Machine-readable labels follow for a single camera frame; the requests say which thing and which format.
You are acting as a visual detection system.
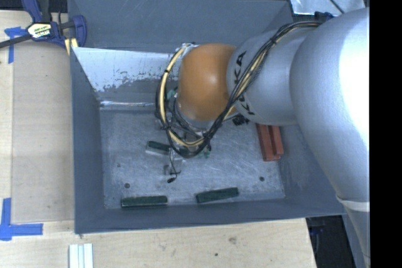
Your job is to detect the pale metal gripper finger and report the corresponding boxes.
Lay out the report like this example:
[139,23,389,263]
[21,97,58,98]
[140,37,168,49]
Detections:
[163,157,184,174]
[144,147,174,158]

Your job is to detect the dark green flat block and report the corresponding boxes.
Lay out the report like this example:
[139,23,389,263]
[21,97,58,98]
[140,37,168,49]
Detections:
[146,140,173,152]
[195,186,240,205]
[120,195,169,209]

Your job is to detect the red-brown flat block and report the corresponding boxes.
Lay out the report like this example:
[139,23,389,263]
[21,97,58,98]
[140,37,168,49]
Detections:
[269,124,285,156]
[255,123,281,163]

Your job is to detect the pale wood flat board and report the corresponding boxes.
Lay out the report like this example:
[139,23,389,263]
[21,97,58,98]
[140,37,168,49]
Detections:
[11,46,76,224]

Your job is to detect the grey metal bin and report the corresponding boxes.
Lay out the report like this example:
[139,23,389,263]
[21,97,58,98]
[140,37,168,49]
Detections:
[66,0,347,235]

